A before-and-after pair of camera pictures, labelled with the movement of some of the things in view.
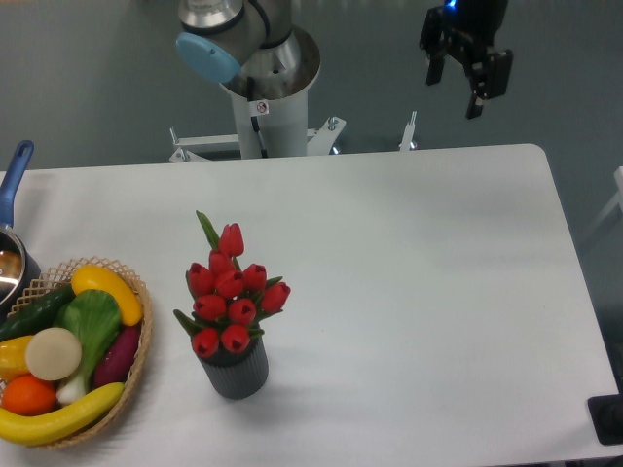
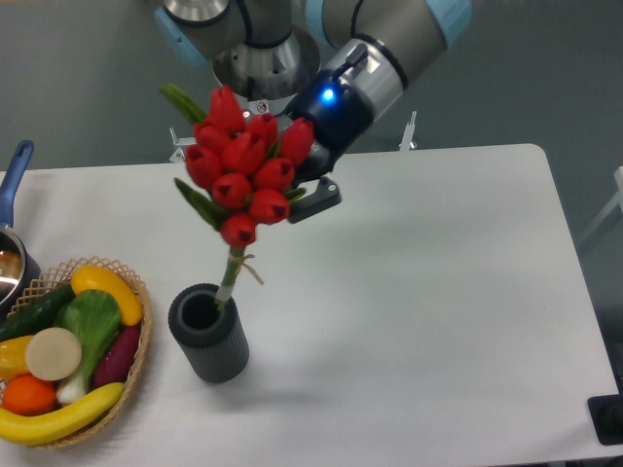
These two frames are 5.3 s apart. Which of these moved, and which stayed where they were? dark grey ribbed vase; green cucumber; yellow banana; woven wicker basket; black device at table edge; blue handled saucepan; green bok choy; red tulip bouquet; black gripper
Moved: red tulip bouquet; dark grey ribbed vase; black gripper
Stayed: woven wicker basket; blue handled saucepan; yellow banana; green bok choy; green cucumber; black device at table edge
